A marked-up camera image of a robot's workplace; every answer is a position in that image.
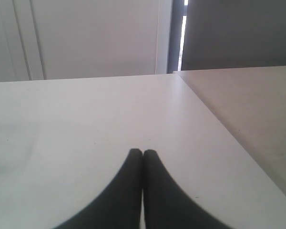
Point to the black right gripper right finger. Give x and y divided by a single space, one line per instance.
166 205

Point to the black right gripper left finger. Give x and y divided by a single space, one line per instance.
119 204

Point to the white cabinet doors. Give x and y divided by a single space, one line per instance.
64 39

